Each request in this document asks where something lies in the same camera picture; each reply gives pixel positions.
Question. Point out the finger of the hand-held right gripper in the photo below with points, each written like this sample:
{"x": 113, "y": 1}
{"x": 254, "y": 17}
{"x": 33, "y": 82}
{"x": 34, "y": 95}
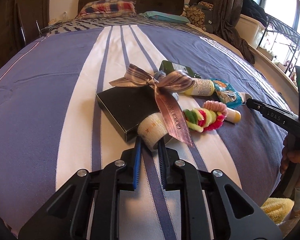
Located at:
{"x": 267, "y": 110}

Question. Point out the white storage container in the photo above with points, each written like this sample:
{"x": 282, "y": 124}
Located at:
{"x": 250, "y": 30}

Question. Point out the black flat box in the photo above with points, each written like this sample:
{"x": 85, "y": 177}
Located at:
{"x": 125, "y": 107}

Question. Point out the patterned fabric bag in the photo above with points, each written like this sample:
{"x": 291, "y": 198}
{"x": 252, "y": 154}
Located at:
{"x": 198, "y": 13}

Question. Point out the plaid pillow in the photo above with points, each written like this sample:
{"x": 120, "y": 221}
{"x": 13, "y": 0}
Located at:
{"x": 107, "y": 8}

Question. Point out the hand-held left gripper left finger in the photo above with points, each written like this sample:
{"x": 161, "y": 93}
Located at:
{"x": 137, "y": 166}

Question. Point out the brown curtain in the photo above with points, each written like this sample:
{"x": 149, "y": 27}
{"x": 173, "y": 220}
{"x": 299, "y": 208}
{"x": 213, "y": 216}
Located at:
{"x": 227, "y": 10}

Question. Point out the shiny ribbon bow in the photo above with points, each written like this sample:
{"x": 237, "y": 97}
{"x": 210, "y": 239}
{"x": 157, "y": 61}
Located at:
{"x": 170, "y": 112}

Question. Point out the black metal rack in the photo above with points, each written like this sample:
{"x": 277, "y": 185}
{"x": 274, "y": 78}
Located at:
{"x": 285, "y": 27}

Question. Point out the person's right hand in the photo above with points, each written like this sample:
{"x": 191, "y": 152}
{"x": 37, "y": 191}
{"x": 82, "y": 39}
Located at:
{"x": 296, "y": 158}

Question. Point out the teal pillow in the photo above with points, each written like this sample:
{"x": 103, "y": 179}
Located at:
{"x": 162, "y": 17}

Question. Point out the purple and white striped blanket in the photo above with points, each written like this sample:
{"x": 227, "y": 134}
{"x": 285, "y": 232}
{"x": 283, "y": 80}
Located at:
{"x": 52, "y": 105}

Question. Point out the yellow lotion bottle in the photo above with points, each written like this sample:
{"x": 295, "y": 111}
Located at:
{"x": 200, "y": 86}

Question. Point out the small yellow-capped tube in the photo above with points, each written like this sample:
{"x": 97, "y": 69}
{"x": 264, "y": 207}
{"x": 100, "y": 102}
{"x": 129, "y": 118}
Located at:
{"x": 233, "y": 115}

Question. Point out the dark wooden wardrobe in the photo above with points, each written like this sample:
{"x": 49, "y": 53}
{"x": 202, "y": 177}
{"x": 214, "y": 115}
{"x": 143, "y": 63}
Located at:
{"x": 15, "y": 10}

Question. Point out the green bottle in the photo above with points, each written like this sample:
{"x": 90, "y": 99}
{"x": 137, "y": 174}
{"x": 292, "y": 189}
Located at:
{"x": 176, "y": 68}

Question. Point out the blue snack packet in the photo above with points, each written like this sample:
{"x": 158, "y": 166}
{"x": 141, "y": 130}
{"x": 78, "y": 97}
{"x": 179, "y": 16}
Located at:
{"x": 227, "y": 91}

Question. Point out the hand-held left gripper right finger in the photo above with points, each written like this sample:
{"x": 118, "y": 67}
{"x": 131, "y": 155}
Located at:
{"x": 162, "y": 166}

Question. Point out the grey patterned bed sheet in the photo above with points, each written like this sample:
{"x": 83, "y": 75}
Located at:
{"x": 95, "y": 23}

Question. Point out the white tube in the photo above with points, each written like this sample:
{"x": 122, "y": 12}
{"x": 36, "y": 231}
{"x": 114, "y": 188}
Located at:
{"x": 245, "y": 96}

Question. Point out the yellow towel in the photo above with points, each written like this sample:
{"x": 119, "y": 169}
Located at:
{"x": 277, "y": 210}

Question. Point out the white bandage roll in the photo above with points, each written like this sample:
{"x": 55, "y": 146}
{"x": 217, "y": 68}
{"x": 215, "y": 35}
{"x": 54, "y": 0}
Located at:
{"x": 152, "y": 130}

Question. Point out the pink scrunchie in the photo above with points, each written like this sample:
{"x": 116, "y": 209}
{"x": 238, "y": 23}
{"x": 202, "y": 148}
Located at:
{"x": 216, "y": 106}

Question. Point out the dark jacket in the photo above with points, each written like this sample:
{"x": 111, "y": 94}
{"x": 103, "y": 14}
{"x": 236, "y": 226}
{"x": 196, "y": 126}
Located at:
{"x": 255, "y": 8}

